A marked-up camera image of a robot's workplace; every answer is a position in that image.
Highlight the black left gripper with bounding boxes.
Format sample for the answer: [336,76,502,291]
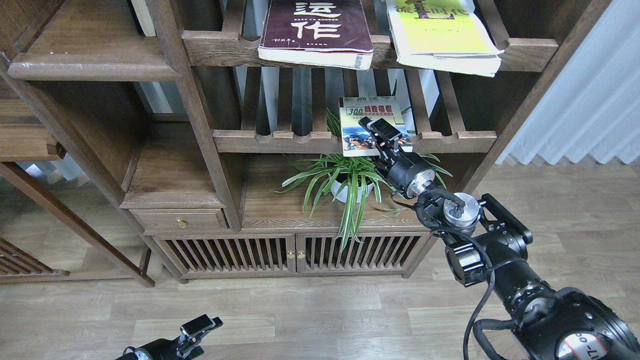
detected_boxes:
[134,314,224,360]

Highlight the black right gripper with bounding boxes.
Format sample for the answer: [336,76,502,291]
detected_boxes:
[358,116,437,199]

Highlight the book with mountain cover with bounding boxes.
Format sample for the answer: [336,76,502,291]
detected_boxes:
[339,96,416,157]

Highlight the yellow green book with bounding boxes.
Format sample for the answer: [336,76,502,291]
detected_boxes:
[386,0,502,77]

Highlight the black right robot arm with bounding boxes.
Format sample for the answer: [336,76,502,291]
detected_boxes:
[359,117,639,360]

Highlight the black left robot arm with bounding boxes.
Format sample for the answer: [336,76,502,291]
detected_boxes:
[119,314,224,360]

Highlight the green spider plant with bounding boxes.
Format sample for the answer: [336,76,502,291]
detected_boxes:
[272,80,453,252]

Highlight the white plant pot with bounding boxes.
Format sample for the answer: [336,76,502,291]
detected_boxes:
[330,173,374,204]

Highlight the brass drawer knob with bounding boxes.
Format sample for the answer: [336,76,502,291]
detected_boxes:
[176,217,188,229]

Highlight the maroon book white characters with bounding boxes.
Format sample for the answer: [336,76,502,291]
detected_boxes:
[258,0,374,71]

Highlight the white curtain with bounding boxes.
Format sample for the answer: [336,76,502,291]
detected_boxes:
[496,0,640,165]

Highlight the dark wooden bookshelf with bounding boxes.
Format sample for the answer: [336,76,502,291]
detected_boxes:
[1,0,610,282]

